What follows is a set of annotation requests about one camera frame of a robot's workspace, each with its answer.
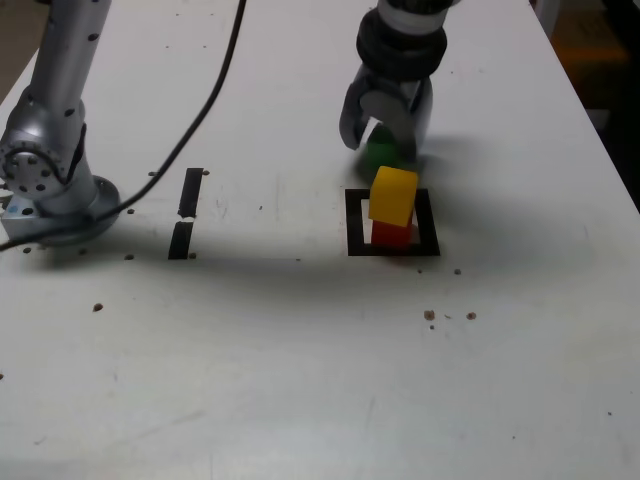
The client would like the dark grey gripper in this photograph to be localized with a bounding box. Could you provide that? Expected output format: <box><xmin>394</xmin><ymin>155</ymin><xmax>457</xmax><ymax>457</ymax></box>
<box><xmin>338</xmin><ymin>63</ymin><xmax>435</xmax><ymax>165</ymax></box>

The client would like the green cube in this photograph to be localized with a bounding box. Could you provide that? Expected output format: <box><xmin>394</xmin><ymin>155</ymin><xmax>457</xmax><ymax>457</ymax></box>
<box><xmin>364</xmin><ymin>124</ymin><xmax>417</xmax><ymax>175</ymax></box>

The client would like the yellow cube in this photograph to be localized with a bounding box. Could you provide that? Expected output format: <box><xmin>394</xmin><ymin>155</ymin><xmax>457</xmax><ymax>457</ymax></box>
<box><xmin>368</xmin><ymin>165</ymin><xmax>420</xmax><ymax>228</ymax></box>

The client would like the red cube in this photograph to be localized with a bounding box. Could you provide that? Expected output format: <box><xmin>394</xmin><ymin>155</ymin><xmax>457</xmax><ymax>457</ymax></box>
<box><xmin>370</xmin><ymin>219</ymin><xmax>413</xmax><ymax>250</ymax></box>

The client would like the black tape square outline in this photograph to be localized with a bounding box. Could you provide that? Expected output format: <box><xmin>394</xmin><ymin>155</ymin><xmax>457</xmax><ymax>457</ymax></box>
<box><xmin>344</xmin><ymin>188</ymin><xmax>441</xmax><ymax>258</ymax></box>

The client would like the black tape strip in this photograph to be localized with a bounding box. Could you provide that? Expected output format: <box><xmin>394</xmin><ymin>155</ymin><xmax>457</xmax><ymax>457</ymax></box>
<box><xmin>167</xmin><ymin>167</ymin><xmax>205</xmax><ymax>261</ymax></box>

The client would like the thick black cable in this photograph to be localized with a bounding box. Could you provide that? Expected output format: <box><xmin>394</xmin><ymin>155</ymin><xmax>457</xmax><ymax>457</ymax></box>
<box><xmin>0</xmin><ymin>0</ymin><xmax>249</xmax><ymax>252</ymax></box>

